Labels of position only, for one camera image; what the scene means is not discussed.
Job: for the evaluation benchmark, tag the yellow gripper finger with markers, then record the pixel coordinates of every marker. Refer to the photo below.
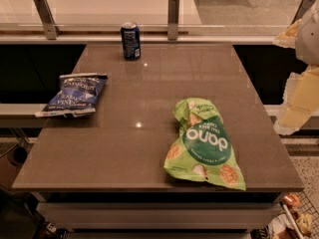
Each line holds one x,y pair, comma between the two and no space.
287,38
300,101

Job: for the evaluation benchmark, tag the green rice chip bag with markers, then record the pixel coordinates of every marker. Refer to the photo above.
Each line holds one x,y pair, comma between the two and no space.
203,151

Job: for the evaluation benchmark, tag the blue pepsi can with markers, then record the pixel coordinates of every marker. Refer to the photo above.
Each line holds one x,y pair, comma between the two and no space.
130,33

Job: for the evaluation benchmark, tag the blue potato chip bag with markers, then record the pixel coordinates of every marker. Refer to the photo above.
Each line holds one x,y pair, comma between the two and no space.
78,96

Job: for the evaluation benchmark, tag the right metal railing bracket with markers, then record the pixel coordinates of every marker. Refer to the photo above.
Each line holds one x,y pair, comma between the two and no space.
307,6

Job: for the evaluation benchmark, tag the metal railing bracket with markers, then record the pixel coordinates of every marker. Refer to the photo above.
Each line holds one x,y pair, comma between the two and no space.
172,19
307,6
51,31

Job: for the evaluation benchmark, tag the middle metal railing bracket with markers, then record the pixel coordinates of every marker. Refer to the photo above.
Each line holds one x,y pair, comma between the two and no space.
172,19

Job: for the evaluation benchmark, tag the wire basket with snacks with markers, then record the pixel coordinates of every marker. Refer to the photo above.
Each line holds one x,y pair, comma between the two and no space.
298,219

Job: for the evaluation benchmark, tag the left metal railing bracket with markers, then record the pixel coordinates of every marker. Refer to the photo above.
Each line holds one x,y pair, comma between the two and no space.
51,31

